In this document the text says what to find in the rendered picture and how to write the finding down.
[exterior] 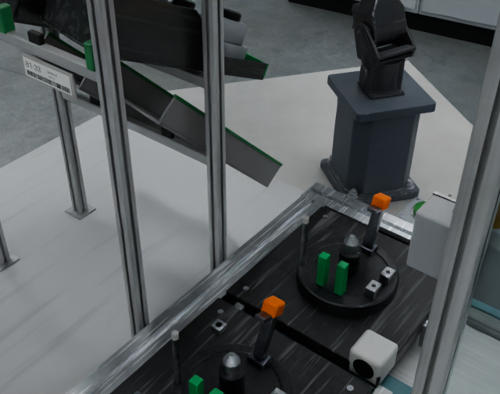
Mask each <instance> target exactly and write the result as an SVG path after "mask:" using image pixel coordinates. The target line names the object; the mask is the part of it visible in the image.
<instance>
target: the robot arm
mask: <svg viewBox="0 0 500 394"><path fill-rule="evenodd" d="M352 16H353V24H352V29H354V32H355V46H356V52H357V57H358V58H359V59H361V61H362V65H361V67H360V75H359V80H358V81H357V84H358V85H359V86H360V87H361V89H362V90H363V91H364V92H365V93H366V95H367V96H368V97H369V98H370V99H384V98H390V97H396V96H402V95H405V92H404V91H403V90H402V88H401V86H402V77H403V71H404V66H405V58H407V57H412V56H413V54H414V52H415V51H416V45H415V42H414V40H413V37H412V35H411V33H410V31H409V28H408V26H407V23H406V19H405V8H404V5H403V4H402V2H401V1H400V0H361V1H360V2H359V3H355V4H353V6H352ZM390 44H392V45H390ZM385 45H387V46H385ZM381 46H384V47H382V48H379V47H381Z"/></svg>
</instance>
